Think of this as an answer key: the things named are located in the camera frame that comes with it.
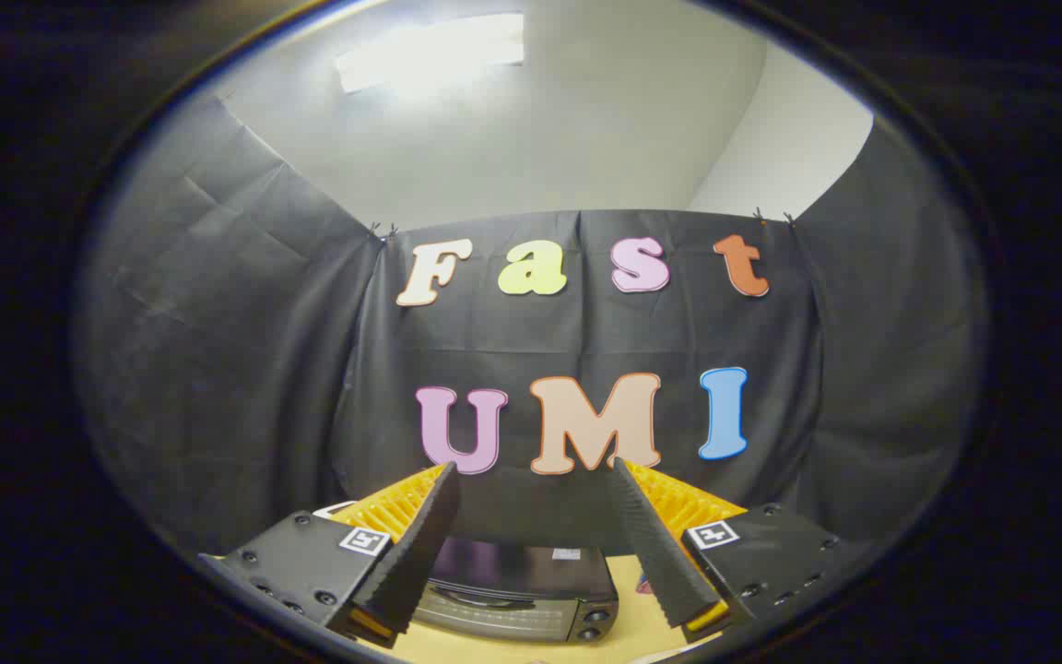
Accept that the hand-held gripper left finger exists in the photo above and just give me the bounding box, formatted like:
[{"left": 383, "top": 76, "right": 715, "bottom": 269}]
[{"left": 199, "top": 461, "right": 460, "bottom": 649}]

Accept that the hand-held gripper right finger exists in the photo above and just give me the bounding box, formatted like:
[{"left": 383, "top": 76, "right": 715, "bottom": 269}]
[{"left": 610, "top": 457, "right": 844, "bottom": 645}]

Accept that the black toaster oven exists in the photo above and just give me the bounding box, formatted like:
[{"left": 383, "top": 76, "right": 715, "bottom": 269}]
[{"left": 414, "top": 539, "right": 620, "bottom": 644}]

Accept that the black backdrop cloth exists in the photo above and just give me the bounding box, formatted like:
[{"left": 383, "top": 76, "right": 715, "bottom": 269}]
[{"left": 75, "top": 92, "right": 988, "bottom": 559}]

